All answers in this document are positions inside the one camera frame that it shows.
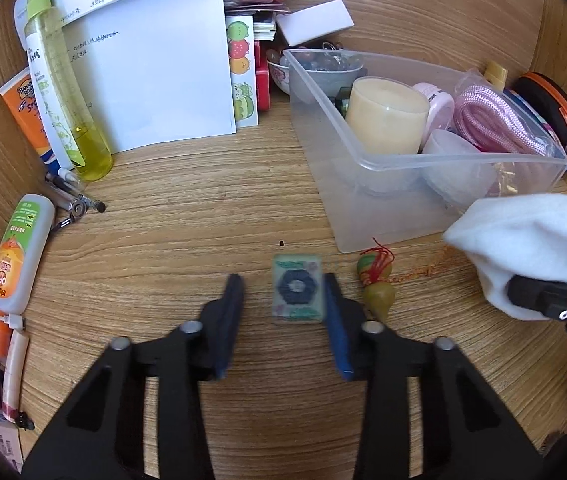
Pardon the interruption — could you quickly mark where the bowl of beads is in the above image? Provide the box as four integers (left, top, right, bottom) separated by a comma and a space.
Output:
266, 46, 365, 99

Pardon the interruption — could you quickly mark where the small white paper slip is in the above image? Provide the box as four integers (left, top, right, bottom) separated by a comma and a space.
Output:
14, 0, 33, 52

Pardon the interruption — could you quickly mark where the small white box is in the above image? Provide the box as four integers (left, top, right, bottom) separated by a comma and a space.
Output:
275, 0, 355, 49

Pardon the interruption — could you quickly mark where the clear plastic bin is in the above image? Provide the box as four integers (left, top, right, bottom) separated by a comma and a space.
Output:
282, 47, 567, 255

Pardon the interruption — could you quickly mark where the orange sunscreen tube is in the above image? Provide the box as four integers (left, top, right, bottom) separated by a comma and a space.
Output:
0, 67, 72, 172

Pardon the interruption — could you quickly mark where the yellow-green spray bottle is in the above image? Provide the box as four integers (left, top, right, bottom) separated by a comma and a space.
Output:
25, 0, 114, 183

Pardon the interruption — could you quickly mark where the painted gourd charm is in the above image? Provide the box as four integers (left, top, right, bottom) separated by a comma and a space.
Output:
357, 237, 464, 324

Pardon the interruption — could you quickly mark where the large white paper folder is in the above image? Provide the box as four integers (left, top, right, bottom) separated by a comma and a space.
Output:
61, 0, 238, 154

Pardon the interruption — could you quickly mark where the wooden desktop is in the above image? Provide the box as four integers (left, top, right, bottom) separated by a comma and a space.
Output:
0, 95, 567, 480

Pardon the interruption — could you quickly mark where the cream candle jar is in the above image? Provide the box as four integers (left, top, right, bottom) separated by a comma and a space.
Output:
346, 76, 431, 156

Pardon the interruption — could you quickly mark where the green square sachet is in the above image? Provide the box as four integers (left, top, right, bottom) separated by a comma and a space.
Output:
271, 254, 325, 323

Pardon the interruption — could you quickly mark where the small gold trinket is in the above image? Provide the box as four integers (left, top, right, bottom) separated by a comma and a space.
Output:
493, 162, 520, 196

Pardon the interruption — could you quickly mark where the pink round case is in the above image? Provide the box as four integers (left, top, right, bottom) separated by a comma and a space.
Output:
412, 82, 457, 147

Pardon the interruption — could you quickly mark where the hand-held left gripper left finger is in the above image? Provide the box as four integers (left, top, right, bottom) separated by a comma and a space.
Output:
21, 273, 245, 480

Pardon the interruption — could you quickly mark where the cartoon sticker box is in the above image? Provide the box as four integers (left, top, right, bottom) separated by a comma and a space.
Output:
225, 14, 260, 128

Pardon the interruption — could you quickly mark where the beige capped tube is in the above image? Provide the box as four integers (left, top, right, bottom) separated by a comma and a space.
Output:
483, 60, 509, 92

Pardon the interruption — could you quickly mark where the white-tipped pen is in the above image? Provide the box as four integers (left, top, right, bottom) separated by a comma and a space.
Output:
58, 167, 90, 192

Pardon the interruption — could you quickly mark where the white cylindrical tube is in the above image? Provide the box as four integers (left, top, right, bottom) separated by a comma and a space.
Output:
2, 332, 30, 423

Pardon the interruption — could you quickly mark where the white round jar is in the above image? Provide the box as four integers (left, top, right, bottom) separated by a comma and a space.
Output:
421, 129, 499, 202

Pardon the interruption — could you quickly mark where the bagged pink rope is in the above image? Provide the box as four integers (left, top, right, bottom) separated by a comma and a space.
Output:
453, 67, 567, 157

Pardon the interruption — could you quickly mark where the silver pen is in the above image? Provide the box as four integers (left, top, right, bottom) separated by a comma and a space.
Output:
50, 200, 90, 234

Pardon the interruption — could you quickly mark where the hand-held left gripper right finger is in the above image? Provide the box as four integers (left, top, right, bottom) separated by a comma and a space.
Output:
322, 273, 547, 480

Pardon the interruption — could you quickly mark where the silver pens and clip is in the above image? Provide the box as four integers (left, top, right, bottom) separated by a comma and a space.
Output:
44, 172, 108, 213

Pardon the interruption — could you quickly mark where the black orange zip case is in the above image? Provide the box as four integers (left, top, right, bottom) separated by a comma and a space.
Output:
513, 71, 567, 157

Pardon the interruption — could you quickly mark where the stack of red white packets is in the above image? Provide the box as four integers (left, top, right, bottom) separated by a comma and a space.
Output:
220, 0, 295, 42

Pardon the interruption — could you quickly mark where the white cloth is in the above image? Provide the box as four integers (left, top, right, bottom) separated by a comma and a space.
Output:
442, 194, 567, 322

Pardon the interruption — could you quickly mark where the small red box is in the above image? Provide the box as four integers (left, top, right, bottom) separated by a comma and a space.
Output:
255, 42, 272, 112

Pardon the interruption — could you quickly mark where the white bottle with orange label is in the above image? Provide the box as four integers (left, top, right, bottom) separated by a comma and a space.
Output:
0, 194, 57, 314

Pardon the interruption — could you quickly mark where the blue packet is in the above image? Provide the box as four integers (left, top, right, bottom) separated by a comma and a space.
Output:
503, 89, 567, 174

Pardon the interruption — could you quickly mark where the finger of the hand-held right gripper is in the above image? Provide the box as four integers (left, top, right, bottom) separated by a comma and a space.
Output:
507, 274, 567, 376

